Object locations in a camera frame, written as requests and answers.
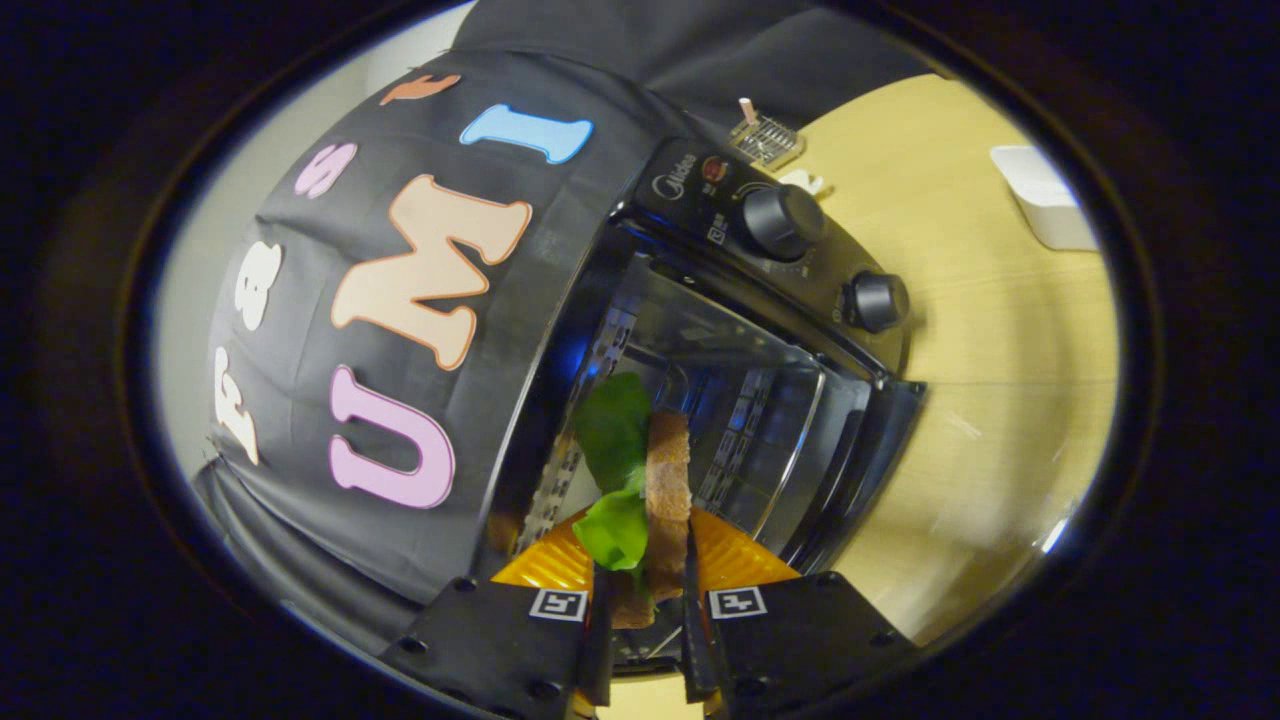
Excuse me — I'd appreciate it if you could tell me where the lettuce sandwich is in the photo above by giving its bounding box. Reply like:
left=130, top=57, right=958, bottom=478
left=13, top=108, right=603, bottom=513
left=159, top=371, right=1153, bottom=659
left=572, top=372, right=693, bottom=629

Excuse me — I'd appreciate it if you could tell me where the black toaster oven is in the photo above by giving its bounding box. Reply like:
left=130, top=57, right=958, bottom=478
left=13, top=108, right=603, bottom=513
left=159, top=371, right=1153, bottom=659
left=490, top=137, right=926, bottom=671

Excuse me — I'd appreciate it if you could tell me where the white rectangular plate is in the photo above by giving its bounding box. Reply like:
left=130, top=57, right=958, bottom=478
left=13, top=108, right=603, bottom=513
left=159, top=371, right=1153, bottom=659
left=990, top=145, right=1099, bottom=251

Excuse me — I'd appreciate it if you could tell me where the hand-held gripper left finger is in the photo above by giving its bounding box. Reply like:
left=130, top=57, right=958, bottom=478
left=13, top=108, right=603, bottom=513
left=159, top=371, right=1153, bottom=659
left=380, top=510, right=616, bottom=720

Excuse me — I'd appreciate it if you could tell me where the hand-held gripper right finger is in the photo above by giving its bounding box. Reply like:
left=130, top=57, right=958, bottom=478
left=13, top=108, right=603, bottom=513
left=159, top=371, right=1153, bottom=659
left=680, top=505, right=921, bottom=720

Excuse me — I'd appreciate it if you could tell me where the clear glass holder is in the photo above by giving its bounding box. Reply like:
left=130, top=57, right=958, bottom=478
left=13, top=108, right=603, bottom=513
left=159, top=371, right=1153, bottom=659
left=728, top=97, right=806, bottom=169

